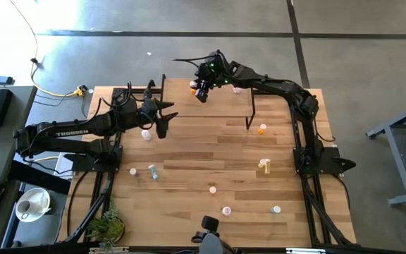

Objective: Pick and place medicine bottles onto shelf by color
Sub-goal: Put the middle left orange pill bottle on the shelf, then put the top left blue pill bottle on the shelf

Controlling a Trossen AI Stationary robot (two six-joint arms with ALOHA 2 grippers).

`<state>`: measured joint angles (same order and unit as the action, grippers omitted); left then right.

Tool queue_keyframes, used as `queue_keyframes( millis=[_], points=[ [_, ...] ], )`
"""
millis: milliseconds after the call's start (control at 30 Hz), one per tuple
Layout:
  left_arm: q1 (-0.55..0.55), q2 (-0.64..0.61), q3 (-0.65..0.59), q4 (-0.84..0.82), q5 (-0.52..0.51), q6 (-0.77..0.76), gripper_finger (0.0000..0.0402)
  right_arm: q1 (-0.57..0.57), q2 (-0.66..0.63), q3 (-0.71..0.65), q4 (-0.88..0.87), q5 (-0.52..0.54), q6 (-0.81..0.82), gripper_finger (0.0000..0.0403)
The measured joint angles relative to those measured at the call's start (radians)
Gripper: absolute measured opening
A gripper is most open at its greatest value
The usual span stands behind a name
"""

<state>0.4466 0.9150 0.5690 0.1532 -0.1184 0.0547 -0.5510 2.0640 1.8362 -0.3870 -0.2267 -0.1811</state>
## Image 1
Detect silver bracket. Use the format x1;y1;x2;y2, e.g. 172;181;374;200
89;246;130;253
285;248;327;254

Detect white coffee cup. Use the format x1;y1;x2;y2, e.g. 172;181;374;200
15;199;35;217

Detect wooden shelf with black frame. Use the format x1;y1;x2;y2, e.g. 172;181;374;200
159;73;257;131

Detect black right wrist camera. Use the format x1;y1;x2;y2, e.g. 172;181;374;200
195;88;211;104

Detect green potted plant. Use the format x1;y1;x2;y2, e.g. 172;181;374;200
85;200;126;251

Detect grey metal cart frame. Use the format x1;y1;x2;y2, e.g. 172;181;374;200
364;98;406;207

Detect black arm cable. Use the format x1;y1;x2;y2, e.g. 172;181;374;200
172;52;221;70
99;80;154;131

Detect black floor cables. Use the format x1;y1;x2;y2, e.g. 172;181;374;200
33;92;90;119

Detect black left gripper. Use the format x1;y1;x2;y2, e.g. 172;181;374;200
135;98;179;129

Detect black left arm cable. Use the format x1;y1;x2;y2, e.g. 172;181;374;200
99;80;154;131

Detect yellow cable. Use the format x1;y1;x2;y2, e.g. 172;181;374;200
8;0;80;98

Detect black aluminium rig frame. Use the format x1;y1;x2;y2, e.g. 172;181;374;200
63;79;355;248

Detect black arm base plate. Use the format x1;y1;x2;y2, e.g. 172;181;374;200
293;146;357;176
63;144;123;174

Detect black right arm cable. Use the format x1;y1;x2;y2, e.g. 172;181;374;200
172;52;221;70

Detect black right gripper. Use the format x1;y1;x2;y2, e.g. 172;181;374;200
195;60;226;91

